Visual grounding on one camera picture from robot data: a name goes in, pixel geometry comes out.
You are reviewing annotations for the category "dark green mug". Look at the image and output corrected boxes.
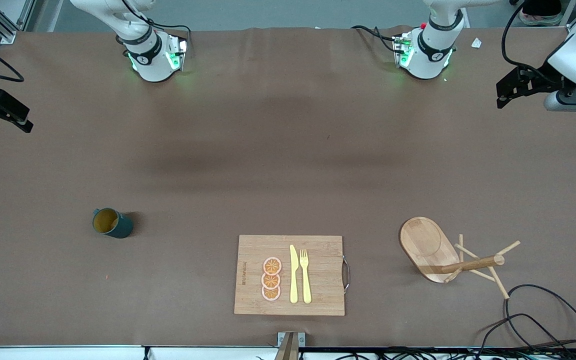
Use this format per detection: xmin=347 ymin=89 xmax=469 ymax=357
xmin=92 ymin=207 xmax=134 ymax=239

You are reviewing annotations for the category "wooden cup rack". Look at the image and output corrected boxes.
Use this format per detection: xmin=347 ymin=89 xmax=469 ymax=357
xmin=399 ymin=216 xmax=522 ymax=300

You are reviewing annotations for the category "brown table cover mat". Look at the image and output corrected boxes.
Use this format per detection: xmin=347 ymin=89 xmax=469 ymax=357
xmin=0 ymin=25 xmax=576 ymax=348

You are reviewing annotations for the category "bamboo cutting board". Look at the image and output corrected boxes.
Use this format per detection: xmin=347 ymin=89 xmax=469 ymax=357
xmin=233 ymin=234 xmax=351 ymax=317

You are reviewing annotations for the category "yellow plastic fork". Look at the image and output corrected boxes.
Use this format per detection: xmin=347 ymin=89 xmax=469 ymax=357
xmin=299 ymin=249 xmax=313 ymax=305

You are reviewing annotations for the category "yellow plastic knife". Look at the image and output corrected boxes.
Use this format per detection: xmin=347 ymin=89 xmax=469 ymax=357
xmin=289 ymin=244 xmax=299 ymax=304

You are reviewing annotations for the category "aluminium frame rail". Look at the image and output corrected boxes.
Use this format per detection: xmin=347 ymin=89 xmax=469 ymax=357
xmin=0 ymin=0 xmax=36 ymax=45

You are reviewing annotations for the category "black base cable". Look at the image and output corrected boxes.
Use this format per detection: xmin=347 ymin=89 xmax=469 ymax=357
xmin=145 ymin=17 xmax=192 ymax=51
xmin=350 ymin=25 xmax=404 ymax=53

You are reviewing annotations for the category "long black looped cable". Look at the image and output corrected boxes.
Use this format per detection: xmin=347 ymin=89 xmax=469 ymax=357
xmin=504 ymin=284 xmax=576 ymax=357

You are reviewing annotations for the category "short black looped cable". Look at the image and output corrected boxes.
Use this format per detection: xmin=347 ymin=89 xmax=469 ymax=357
xmin=478 ymin=313 xmax=569 ymax=353

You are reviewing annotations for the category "black cable bundle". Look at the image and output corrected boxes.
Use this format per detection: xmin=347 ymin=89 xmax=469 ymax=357
xmin=308 ymin=346 xmax=576 ymax=360

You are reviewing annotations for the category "metal mounting bracket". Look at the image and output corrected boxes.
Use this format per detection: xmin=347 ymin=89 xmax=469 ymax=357
xmin=277 ymin=331 xmax=306 ymax=348

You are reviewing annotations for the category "aluminium stand post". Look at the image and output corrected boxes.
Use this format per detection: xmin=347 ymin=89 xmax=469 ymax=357
xmin=274 ymin=332 xmax=300 ymax=360

